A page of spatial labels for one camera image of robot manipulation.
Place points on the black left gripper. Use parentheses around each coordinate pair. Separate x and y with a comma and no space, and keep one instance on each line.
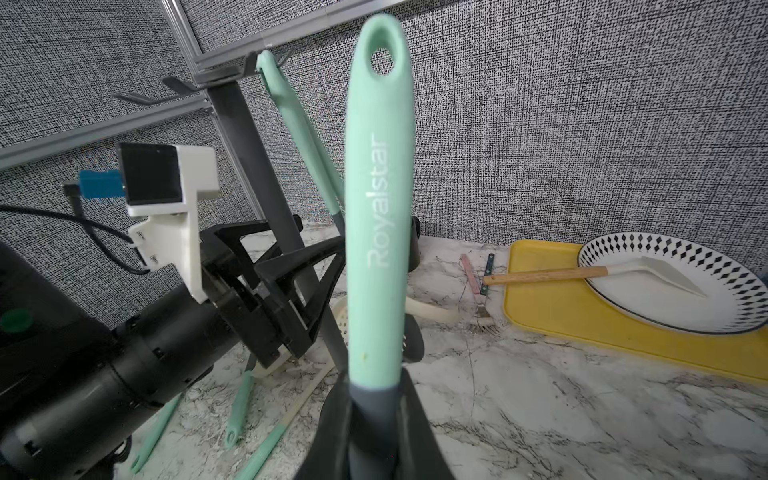
(256,301)

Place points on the white patterned plate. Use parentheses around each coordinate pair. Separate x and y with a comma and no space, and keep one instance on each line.
(736,298)

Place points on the white spatula wooden handle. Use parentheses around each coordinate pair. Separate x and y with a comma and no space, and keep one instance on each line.
(588,273)

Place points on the green handled fork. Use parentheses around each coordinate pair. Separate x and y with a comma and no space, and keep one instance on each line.
(488,271)

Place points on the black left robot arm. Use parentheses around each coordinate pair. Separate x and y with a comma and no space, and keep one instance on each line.
(74,390)

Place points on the cream skimmer long handle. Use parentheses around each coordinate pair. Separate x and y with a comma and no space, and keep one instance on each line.
(310,146)

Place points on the pink handled fork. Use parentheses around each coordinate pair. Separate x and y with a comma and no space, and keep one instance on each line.
(484,322)

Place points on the black cup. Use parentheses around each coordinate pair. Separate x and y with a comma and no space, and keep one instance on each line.
(414,253)

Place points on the yellow tray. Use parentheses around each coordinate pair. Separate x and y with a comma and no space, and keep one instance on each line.
(572,310)

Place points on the dark grey utensil rack stand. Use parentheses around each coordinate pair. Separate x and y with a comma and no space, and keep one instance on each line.
(238,131)

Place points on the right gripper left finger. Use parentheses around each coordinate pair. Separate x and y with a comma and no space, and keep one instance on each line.
(327,457)

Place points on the cream slotted spoon small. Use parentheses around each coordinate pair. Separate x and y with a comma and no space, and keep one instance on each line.
(265,449)

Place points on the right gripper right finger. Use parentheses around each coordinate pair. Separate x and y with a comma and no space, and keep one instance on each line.
(418,453)

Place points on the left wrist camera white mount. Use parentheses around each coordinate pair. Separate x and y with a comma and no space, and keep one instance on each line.
(162,184)

